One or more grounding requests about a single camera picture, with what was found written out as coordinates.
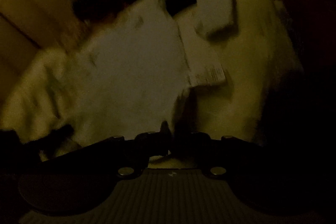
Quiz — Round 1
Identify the floral white bed quilt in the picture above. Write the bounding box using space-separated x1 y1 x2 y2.
1 0 295 160

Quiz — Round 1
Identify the pale blue towel cloth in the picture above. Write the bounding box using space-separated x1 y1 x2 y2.
159 0 238 124

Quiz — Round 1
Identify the wooden wardrobe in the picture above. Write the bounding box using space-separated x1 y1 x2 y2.
1 0 79 101

